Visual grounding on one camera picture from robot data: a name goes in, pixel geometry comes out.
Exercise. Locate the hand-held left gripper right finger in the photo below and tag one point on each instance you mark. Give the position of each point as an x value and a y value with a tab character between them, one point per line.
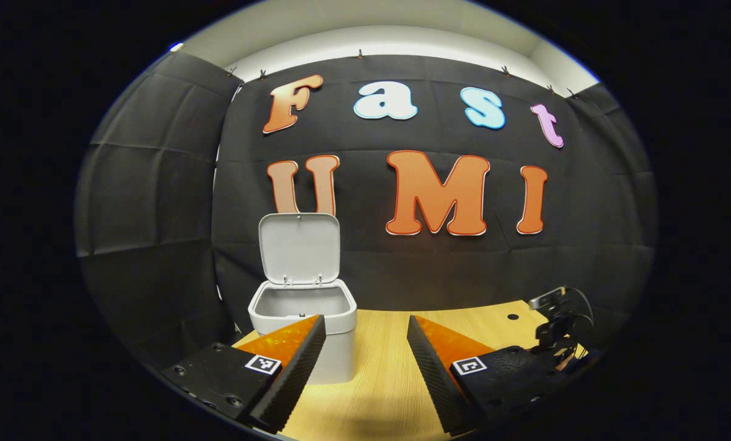
433	373

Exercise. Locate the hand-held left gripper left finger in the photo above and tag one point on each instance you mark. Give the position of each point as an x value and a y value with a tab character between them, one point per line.
295	373

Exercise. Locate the white desktop garbage bin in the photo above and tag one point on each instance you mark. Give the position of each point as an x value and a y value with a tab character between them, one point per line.
301	251

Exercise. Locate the wooden desktop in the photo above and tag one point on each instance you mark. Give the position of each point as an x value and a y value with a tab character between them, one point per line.
378	367

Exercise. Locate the black backdrop cloth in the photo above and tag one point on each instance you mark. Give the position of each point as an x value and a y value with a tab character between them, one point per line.
414	269

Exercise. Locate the black side cloth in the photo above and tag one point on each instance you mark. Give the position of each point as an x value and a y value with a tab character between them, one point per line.
151	202

